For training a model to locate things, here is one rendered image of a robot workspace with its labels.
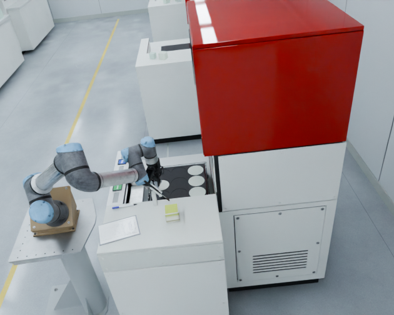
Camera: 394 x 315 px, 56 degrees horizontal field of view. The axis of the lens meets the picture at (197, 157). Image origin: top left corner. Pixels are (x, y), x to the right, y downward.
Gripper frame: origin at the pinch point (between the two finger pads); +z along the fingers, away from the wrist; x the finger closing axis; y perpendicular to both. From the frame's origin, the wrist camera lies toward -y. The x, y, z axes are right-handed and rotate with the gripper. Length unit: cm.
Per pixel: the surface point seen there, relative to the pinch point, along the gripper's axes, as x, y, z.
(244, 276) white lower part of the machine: -51, 12, 72
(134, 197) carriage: 10.5, -7.9, 3.3
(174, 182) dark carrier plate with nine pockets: -6.4, 12.0, 1.4
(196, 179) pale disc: -17.8, 18.9, 1.3
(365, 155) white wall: -104, 185, 75
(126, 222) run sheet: -4.2, -33.6, -5.6
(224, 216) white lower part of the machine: -41.7, 6.8, 13.2
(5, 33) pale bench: 488, 276, 24
